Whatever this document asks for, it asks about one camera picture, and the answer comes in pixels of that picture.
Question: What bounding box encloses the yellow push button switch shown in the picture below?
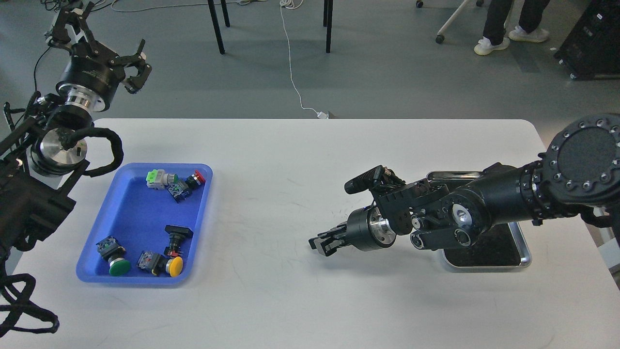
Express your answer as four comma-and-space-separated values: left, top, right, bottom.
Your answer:
136, 251, 184, 278

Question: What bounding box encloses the white cable on floor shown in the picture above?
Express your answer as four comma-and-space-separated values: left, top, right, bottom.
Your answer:
279, 0, 330, 119

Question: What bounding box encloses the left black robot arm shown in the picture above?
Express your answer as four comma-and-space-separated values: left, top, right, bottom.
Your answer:
0, 2, 152, 335

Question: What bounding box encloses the black chair leg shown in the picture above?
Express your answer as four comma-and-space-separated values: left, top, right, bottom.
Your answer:
323, 0, 334, 54
207, 0, 231, 55

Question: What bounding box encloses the white rolling stand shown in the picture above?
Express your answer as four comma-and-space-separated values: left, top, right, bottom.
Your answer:
435, 0, 486, 45

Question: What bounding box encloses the red push button switch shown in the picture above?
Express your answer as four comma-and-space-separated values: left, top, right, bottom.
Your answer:
166, 170, 206, 203

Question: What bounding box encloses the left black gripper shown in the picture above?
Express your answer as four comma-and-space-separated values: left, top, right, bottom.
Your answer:
46, 0, 152, 112

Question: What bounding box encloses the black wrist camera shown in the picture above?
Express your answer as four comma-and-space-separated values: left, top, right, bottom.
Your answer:
344, 165, 406, 194

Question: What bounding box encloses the green push button switch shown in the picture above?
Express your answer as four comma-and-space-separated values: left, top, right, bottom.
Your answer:
96, 236, 131, 277

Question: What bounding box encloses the person in black trousers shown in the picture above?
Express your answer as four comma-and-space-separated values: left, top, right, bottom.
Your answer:
474, 0, 553, 56

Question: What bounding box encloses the metal tray with black mat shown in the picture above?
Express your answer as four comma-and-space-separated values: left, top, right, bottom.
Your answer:
426, 170, 532, 272

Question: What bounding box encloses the black chair leg left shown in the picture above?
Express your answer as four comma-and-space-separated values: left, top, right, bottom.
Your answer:
207, 0, 231, 55

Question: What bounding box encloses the black square push button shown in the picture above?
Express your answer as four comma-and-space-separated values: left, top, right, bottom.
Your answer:
163, 224, 194, 258

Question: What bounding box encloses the light green terminal switch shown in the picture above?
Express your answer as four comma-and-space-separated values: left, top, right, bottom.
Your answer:
145, 169, 179, 190

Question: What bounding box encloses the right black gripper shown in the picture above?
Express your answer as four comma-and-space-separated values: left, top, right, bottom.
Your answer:
309, 207, 388, 257

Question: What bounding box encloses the black equipment case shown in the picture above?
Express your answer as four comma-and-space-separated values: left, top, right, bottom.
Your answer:
554, 0, 620, 81

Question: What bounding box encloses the black cable on floor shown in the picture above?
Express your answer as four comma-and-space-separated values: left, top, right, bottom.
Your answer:
34, 0, 117, 93

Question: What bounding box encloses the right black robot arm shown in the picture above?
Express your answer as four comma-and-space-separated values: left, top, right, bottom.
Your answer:
309, 113, 620, 256

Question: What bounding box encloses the black chair leg right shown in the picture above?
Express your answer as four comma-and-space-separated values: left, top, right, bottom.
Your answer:
323, 0, 334, 54

